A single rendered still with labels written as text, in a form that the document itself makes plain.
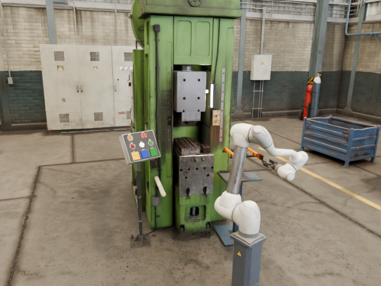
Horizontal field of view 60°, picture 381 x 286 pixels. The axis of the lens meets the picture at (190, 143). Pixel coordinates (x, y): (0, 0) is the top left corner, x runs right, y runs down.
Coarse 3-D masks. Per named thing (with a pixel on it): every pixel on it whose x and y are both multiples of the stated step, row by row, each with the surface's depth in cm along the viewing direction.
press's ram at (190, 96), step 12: (180, 72) 321; (192, 72) 324; (204, 72) 327; (180, 84) 324; (192, 84) 327; (204, 84) 330; (180, 96) 327; (192, 96) 331; (204, 96) 334; (180, 108) 331; (192, 108) 334; (204, 108) 337
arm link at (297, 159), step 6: (270, 150) 250; (276, 150) 255; (282, 150) 261; (288, 150) 264; (294, 156) 270; (300, 156) 273; (306, 156) 276; (288, 162) 280; (294, 162) 273; (300, 162) 273
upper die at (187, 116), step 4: (176, 112) 356; (180, 112) 337; (184, 112) 333; (188, 112) 334; (192, 112) 335; (196, 112) 336; (200, 112) 337; (176, 116) 357; (180, 116) 338; (184, 116) 334; (188, 116) 335; (192, 116) 336; (196, 116) 337; (200, 116) 338; (184, 120) 335; (188, 120) 336; (192, 120) 337; (196, 120) 338
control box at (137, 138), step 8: (120, 136) 309; (136, 136) 313; (144, 136) 318; (152, 136) 324; (128, 144) 306; (136, 144) 311; (144, 144) 315; (128, 152) 303; (128, 160) 304; (136, 160) 306; (144, 160) 312
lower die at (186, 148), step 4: (176, 140) 374; (180, 140) 371; (184, 140) 369; (192, 140) 371; (180, 144) 358; (184, 144) 355; (188, 144) 352; (196, 144) 355; (180, 148) 346; (184, 148) 343; (188, 148) 344; (192, 148) 345; (196, 148) 346; (184, 152) 344; (188, 152) 345; (192, 152) 346; (196, 152) 347
